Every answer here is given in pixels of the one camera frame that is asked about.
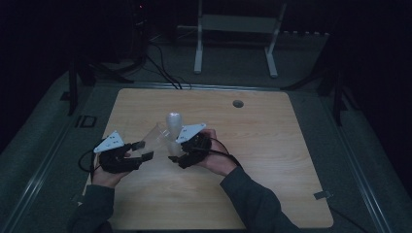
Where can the person's left hand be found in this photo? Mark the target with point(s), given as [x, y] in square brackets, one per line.
[108, 176]

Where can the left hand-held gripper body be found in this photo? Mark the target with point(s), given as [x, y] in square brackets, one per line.
[113, 155]

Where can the person's right hand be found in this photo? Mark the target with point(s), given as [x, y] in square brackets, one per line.
[218, 160]

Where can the grey tape strip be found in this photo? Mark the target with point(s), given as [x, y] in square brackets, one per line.
[322, 195]

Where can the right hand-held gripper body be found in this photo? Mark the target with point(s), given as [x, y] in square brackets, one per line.
[194, 147]

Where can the white bottle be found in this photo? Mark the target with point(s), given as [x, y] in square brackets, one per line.
[174, 129]

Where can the white metal stand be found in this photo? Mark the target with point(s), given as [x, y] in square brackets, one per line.
[238, 24]

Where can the dark computer tower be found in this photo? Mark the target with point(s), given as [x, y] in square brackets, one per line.
[140, 29]

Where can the black tripod stand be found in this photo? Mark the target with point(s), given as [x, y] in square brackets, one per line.
[338, 97]
[73, 87]

